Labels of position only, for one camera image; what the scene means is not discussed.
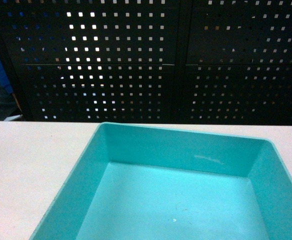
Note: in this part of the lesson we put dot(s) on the teal plastic bin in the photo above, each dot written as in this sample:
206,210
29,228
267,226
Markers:
147,183

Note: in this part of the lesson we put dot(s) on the black perforated metal panel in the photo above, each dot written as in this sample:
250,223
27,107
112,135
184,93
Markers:
206,62

